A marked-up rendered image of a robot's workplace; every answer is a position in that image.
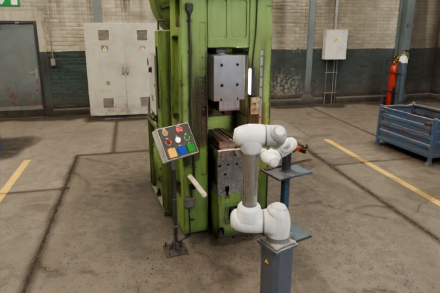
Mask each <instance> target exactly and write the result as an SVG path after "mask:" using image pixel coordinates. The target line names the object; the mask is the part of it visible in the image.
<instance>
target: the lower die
mask: <svg viewBox="0 0 440 293"><path fill-rule="evenodd" d="M220 130H222V131H224V132H225V133H226V134H227V135H229V136H231V137H232V138H233V134H230V132H228V131H227V130H225V129H224V128H220ZM210 131H212V132H213V133H214V134H215V135H217V136H218V137H217V138H216V136H215V137H214V135H213V134H212V133H211V132H210ZM210 131H209V132H208V137H209V138H210V139H211V140H212V135H213V137H214V142H215V138H216V145H217V146H219V147H220V148H230V147H236V145H235V144H234V142H233V140H230V139H229V138H228V137H227V136H225V135H224V134H222V133H221V132H220V131H218V130H217V129H216V128H214V129H210ZM209 133H210V134H209Z"/></svg>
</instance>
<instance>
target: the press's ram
mask: <svg viewBox="0 0 440 293"><path fill-rule="evenodd" d="M244 92H245V56H244V55H240V54H233V53H228V52H227V54H212V53H208V99H210V100H212V101H220V100H221V101H230V100H236V99H238V100H239V99H244Z"/></svg>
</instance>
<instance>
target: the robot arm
mask: <svg viewBox="0 0 440 293"><path fill-rule="evenodd" d="M233 142H234V144H235V145H236V146H239V147H240V150H241V151H242V153H243V159H242V201H241V202H240V203H239V204H238V207H237V209H234V210H233V211H232V212H231V214H230V223H231V227H232V228H233V229H234V230H236V231H239V232H243V233H265V234H266V236H264V237H260V239H259V240H260V241H262V242H264V243H266V244H267V245H268V246H269V247H271V248H272V249H274V251H276V252H278V251H279V250H281V249H284V248H286V247H289V246H291V245H295V244H296V241H294V240H292V239H290V237H291V236H293V232H291V231H290V227H291V219H290V215H289V211H288V209H287V207H286V206H285V205H284V204H283V203H279V202H275V203H271V204H270V205H269V206H268V207H267V208H266V209H261V206H260V205H259V203H258V202H257V190H258V172H259V159H261V160H262V161H263V163H264V164H266V165H267V166H270V167H276V166H278V164H279V162H280V160H281V159H282V158H283V157H285V156H287V155H288V154H290V153H291V152H293V151H294V150H295V149H296V147H297V141H296V140H295V139H294V138H292V137H288V138H287V132H286V130H285V128H284V127H283V126H281V125H262V124H246V125H242V126H238V127H237V128H235V129H234V136H233ZM268 146H270V147H271V149H270V150H267V149H265V148H263V147H268Z"/></svg>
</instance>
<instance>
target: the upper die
mask: <svg viewBox="0 0 440 293"><path fill-rule="evenodd" d="M208 105H209V106H211V107H213V108H214V109H216V110H217V111H235V110H240V100H238V99H236V100H230V101H221V100H220V101H212V100H210V99H208Z"/></svg>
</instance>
